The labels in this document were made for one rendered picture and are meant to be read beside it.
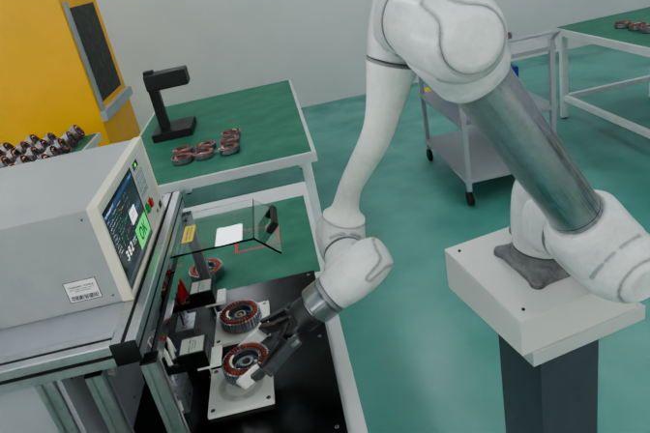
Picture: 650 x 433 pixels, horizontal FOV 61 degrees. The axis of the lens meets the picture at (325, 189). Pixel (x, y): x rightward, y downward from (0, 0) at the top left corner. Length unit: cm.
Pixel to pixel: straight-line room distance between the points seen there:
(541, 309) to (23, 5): 422
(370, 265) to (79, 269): 57
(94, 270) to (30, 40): 380
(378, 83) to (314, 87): 552
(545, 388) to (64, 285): 116
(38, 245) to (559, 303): 108
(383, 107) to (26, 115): 416
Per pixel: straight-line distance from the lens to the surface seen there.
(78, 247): 112
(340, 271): 118
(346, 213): 127
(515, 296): 137
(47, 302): 120
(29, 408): 119
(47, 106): 490
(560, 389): 164
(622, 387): 242
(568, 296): 139
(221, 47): 642
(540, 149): 99
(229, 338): 152
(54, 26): 476
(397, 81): 101
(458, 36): 79
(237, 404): 133
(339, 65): 652
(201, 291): 148
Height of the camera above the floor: 166
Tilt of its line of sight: 23 degrees down
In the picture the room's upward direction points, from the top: 12 degrees counter-clockwise
